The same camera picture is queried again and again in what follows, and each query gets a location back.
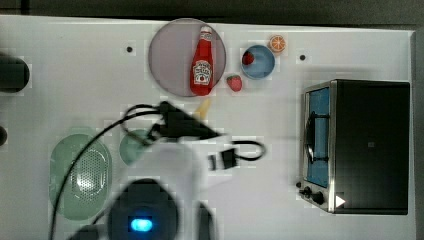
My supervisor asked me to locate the orange slice toy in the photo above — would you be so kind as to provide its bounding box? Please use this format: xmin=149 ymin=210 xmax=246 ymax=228
xmin=268 ymin=35 xmax=286 ymax=53

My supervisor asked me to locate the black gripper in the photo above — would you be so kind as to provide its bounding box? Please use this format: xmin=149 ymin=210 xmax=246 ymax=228
xmin=148 ymin=101 xmax=220 ymax=140

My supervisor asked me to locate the green perforated colander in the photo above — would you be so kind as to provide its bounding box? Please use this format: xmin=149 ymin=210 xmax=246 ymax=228
xmin=49 ymin=133 xmax=112 ymax=221

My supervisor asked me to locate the silver black toaster oven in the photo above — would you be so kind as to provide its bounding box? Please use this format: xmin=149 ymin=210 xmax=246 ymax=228
xmin=296 ymin=79 xmax=411 ymax=215

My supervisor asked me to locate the grey round plate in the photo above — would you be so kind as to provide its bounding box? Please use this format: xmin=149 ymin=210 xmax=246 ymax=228
xmin=148 ymin=18 xmax=226 ymax=97

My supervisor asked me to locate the blue bowl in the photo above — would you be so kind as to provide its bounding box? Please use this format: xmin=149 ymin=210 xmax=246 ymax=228
xmin=241 ymin=45 xmax=275 ymax=80

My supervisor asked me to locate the green mug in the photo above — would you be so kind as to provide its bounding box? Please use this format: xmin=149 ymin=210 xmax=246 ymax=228
xmin=119 ymin=129 xmax=151 ymax=165

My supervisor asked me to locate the small black pot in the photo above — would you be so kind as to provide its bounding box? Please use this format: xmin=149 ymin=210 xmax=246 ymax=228
xmin=0 ymin=55 xmax=30 ymax=93

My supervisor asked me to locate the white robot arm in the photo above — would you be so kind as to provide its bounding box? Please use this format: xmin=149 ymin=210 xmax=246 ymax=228
xmin=67 ymin=101 xmax=229 ymax=240

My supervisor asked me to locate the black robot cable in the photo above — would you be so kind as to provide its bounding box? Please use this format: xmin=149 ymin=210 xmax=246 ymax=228
xmin=48 ymin=103 xmax=267 ymax=240

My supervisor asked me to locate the red plush ketchup bottle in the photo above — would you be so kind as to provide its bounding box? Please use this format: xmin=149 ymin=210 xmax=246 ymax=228
xmin=190 ymin=26 xmax=213 ymax=96

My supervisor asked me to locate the red plush strawberry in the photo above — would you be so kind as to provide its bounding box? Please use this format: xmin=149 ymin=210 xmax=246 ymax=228
xmin=226 ymin=75 xmax=243 ymax=92

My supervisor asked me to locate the small red toy in bowl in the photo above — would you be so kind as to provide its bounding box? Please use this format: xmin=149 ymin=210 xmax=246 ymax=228
xmin=242 ymin=51 xmax=254 ymax=65

